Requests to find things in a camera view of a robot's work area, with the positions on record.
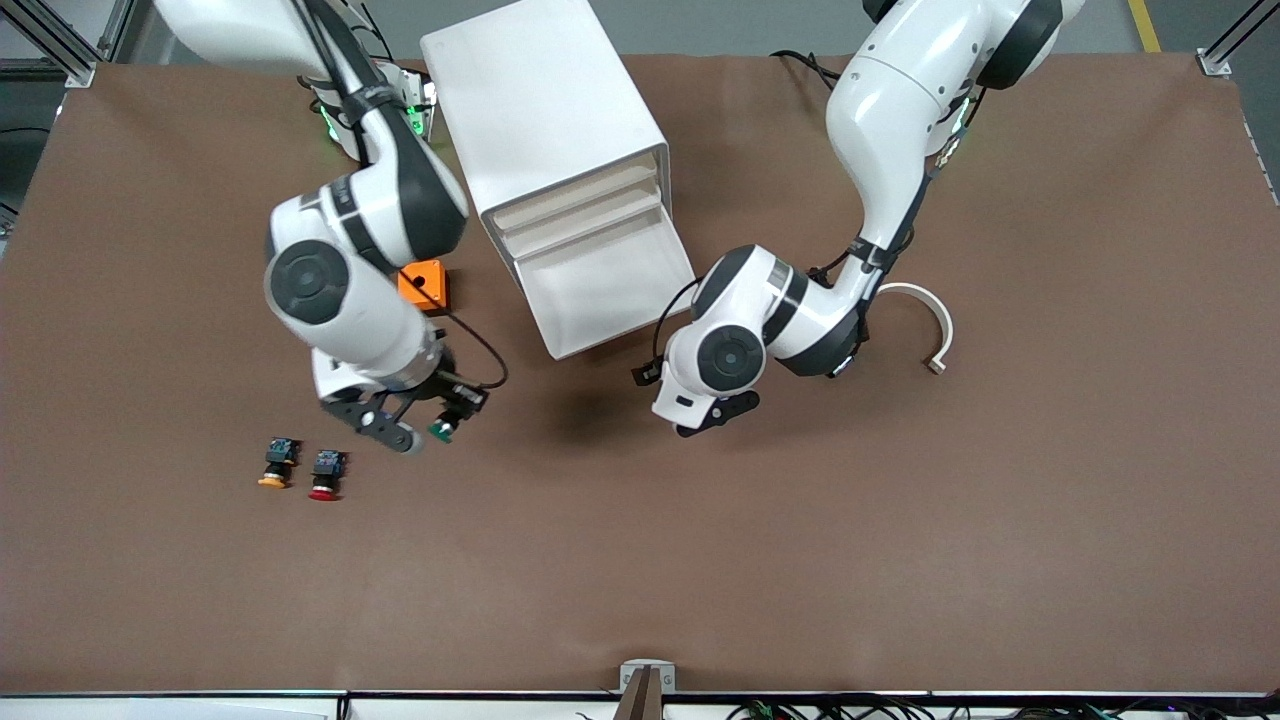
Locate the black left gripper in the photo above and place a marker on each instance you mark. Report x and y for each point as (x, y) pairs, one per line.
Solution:
(638, 375)

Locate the white curved bracket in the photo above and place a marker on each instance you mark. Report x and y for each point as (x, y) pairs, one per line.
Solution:
(942, 325)

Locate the white table edge rail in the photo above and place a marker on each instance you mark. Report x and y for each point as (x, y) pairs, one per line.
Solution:
(450, 708)

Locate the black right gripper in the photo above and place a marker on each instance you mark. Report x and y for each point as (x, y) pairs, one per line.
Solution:
(447, 388)

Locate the yellow floor tape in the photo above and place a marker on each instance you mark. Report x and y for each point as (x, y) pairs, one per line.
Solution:
(1145, 25)

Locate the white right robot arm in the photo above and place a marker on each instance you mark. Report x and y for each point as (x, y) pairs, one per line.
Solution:
(340, 300)

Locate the grey metal bracket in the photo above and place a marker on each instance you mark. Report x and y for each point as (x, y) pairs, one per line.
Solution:
(630, 672)

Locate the red push button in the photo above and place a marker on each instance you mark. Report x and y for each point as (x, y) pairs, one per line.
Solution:
(326, 475)

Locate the yellow push button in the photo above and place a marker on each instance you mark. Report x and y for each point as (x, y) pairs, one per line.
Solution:
(277, 465)

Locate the brown tapered post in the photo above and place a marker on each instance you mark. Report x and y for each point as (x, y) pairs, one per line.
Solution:
(640, 700)

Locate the green push button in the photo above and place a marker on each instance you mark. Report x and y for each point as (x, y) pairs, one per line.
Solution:
(441, 431)

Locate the brown table cover sheet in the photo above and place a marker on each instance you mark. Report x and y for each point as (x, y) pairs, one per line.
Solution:
(640, 550)

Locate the orange box with hole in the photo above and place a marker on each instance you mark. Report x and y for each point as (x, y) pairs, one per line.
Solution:
(430, 285)

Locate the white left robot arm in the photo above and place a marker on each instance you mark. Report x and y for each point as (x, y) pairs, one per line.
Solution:
(880, 100)

